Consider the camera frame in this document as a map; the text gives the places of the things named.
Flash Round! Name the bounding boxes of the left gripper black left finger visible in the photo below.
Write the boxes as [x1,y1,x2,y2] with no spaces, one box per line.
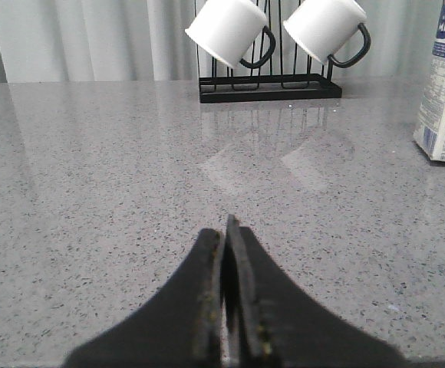
[63,228,223,367]

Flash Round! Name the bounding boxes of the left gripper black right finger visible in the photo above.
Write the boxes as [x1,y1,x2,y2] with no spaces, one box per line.
[226,215,407,367]

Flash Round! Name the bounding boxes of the white enamel mug left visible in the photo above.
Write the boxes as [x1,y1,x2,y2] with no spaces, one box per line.
[185,0,276,69]

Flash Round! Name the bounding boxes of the white enamel mug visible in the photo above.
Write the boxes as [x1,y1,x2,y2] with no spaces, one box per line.
[282,0,371,68]
[185,0,276,69]

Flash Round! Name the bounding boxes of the white enamel mug right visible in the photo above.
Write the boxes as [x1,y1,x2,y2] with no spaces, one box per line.
[282,0,371,68]

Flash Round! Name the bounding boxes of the black wire mug rack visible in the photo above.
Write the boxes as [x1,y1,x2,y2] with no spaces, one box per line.
[196,1,342,103]

